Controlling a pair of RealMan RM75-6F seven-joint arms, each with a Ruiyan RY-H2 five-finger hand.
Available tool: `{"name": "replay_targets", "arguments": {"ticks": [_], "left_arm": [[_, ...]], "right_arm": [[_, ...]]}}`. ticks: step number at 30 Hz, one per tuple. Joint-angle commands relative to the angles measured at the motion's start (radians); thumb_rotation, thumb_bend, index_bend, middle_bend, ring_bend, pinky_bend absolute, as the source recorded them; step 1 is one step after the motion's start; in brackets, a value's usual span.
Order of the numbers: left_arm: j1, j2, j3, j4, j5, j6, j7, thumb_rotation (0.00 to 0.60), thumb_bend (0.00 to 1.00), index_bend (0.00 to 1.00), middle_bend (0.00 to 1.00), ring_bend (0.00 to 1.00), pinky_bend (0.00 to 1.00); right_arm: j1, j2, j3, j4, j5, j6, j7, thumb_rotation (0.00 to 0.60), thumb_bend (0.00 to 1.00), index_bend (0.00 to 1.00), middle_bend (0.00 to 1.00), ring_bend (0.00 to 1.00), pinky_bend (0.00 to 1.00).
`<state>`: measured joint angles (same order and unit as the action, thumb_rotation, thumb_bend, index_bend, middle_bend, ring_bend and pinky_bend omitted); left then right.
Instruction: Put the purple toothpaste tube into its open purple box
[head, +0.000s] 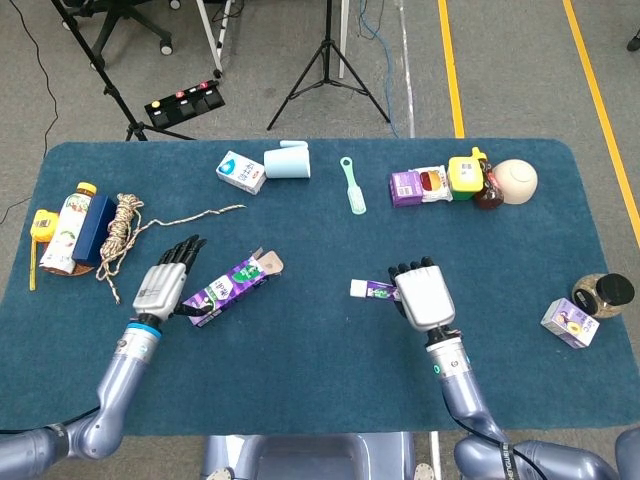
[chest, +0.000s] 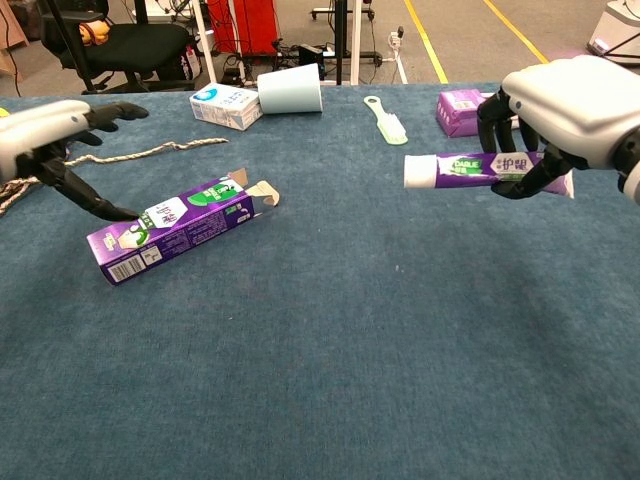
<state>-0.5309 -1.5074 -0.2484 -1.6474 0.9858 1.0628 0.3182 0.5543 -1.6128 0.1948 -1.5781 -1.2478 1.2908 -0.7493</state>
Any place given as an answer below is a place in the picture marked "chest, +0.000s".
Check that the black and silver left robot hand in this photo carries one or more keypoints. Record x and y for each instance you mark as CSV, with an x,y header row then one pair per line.
x,y
30,140

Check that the orange plush toy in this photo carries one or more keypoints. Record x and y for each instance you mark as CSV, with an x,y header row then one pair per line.
x,y
95,32

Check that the white metal frame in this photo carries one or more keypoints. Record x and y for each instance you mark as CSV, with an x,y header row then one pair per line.
x,y
206,45

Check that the white upright post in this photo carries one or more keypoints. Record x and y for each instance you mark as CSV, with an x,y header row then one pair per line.
x,y
355,40

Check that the small purple carton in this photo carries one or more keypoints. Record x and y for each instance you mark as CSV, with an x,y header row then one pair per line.
x,y
457,115

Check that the purple toothpaste box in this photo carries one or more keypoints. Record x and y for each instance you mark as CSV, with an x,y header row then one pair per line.
x,y
190,230

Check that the purple toothpaste tube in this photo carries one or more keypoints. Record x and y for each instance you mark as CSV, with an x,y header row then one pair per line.
x,y
450,172

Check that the white machine housing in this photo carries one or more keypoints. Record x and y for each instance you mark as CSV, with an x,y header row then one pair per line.
x,y
617,30

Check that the white power strip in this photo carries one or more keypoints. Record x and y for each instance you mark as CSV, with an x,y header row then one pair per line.
x,y
397,42

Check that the light blue plastic cup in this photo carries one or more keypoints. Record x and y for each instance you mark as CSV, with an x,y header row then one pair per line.
x,y
292,90

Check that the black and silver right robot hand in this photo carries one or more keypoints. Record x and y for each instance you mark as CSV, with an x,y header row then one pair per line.
x,y
575,110

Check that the white and blue milk carton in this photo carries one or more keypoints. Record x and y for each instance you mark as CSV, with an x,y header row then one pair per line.
x,y
225,107

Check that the red cabinet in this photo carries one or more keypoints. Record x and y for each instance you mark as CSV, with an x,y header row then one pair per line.
x,y
245,25

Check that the blue table mat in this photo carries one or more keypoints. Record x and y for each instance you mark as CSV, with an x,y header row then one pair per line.
x,y
320,350

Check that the black office chair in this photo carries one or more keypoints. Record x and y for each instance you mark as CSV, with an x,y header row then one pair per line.
x,y
140,45

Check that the mint green brush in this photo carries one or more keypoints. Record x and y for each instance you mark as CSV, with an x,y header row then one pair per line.
x,y
392,127

